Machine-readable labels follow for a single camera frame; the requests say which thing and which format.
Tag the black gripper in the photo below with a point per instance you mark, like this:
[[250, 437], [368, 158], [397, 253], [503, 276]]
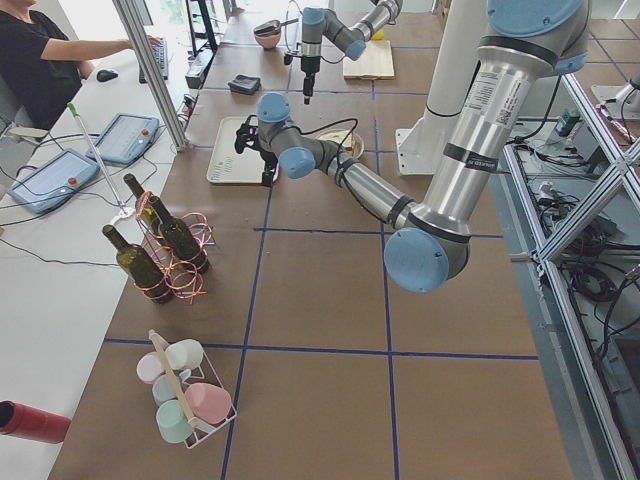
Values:
[[308, 67], [267, 157]]

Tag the white round plate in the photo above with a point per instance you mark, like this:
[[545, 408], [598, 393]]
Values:
[[356, 148]]

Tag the bread slice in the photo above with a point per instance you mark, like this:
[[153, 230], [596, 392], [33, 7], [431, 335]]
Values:
[[336, 135]]

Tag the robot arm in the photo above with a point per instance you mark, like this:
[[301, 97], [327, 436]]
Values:
[[318, 24], [524, 41]]

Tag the cream bear serving tray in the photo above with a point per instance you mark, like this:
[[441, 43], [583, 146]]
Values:
[[227, 167]]

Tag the pink bowl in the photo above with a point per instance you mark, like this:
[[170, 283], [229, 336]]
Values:
[[268, 38]]

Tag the grey folded cloth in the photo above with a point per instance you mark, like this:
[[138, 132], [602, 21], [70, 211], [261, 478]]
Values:
[[243, 84]]

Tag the wooden cutting board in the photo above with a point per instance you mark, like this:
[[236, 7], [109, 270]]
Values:
[[376, 63]]

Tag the blue teach pendant far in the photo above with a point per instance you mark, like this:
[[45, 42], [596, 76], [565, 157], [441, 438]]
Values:
[[126, 138]]

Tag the blue teach pendant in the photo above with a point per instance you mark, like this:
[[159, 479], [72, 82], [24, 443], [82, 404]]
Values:
[[126, 138], [52, 184]]

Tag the black keyboard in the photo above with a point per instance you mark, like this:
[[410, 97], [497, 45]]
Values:
[[160, 54]]

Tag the dark green wine bottle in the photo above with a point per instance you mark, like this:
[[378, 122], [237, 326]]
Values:
[[139, 265]]

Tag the black computer mouse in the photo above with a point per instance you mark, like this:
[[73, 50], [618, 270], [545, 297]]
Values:
[[105, 75]]

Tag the white stick with green tip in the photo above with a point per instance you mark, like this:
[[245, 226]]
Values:
[[124, 212]]

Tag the white plastic cup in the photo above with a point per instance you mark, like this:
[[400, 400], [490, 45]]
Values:
[[184, 354]]

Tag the blue teach pendant near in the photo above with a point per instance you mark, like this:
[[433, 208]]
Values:
[[52, 184]]

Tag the lilac plastic cup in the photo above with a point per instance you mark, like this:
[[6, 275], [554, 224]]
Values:
[[149, 368]]

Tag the seated person black shirt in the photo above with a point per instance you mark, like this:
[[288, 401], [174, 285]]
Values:
[[41, 66]]

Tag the grey plastic cup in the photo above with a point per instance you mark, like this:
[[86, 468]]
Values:
[[162, 390]]

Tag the pink plastic cup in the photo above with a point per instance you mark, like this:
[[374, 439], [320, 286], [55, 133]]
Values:
[[209, 402]]

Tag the mint green plastic cup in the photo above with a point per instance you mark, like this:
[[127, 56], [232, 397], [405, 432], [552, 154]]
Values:
[[172, 423]]

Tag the red cylinder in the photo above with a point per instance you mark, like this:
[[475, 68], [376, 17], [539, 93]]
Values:
[[23, 421]]

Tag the copper wire bottle rack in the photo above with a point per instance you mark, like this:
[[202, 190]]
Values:
[[182, 277]]

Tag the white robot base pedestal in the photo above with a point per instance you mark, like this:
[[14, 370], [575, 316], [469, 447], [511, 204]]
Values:
[[420, 148]]

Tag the aluminium frame post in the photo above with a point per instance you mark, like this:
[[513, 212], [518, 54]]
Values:
[[134, 28]]

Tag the white wire cup rack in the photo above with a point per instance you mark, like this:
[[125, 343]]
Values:
[[205, 373]]

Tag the wooden rack handle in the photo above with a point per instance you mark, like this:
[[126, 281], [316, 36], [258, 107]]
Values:
[[158, 343]]

